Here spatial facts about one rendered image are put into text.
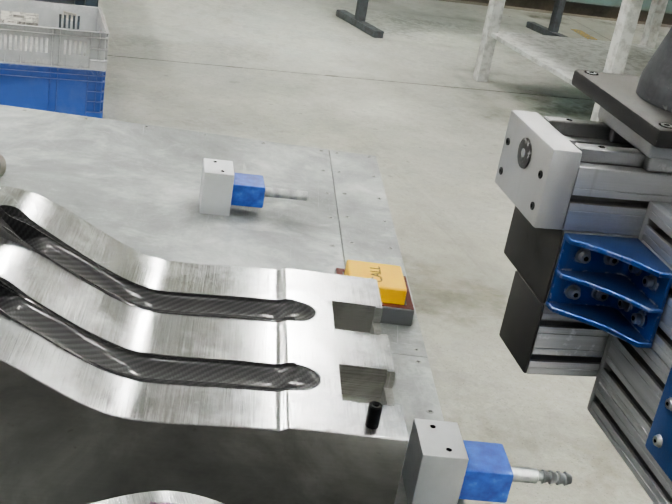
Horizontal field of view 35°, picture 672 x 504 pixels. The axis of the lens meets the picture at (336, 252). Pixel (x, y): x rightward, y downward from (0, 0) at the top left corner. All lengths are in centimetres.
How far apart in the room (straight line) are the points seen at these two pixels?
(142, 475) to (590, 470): 180
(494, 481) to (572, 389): 194
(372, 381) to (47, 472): 25
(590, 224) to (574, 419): 151
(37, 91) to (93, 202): 269
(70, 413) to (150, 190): 63
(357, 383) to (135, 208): 53
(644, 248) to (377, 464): 51
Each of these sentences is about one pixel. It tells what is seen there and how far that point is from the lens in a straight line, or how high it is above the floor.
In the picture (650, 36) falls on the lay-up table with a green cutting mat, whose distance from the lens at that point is 607.
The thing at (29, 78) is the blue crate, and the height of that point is 17.
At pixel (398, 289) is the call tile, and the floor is 84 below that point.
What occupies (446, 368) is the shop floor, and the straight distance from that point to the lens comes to 272.
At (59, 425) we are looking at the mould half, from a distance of 76.
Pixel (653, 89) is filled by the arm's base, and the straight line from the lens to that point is 121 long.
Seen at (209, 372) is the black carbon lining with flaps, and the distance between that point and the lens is 82.
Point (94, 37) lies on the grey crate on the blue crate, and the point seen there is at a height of 34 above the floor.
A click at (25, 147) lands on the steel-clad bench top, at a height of 80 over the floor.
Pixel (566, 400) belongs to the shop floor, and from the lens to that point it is 272.
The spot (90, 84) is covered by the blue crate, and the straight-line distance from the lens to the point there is 398.
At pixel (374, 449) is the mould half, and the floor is 88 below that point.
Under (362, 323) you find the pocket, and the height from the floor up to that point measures 87.
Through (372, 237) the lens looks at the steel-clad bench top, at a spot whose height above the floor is 80.
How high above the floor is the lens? 130
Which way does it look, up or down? 24 degrees down
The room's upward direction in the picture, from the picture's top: 10 degrees clockwise
